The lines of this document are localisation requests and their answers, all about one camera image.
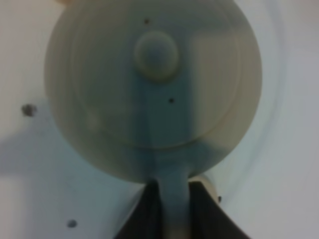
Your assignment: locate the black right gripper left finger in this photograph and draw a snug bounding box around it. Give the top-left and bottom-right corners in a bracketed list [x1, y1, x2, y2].
[115, 182, 163, 239]

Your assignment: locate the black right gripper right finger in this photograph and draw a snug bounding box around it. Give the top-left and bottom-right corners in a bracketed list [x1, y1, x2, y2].
[189, 182, 249, 239]

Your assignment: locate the beige ceramic teapot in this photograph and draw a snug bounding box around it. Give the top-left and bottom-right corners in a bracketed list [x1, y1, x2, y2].
[44, 0, 262, 239]

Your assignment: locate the beige teapot saucer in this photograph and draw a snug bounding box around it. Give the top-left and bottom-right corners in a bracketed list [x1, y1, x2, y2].
[188, 174, 221, 204]

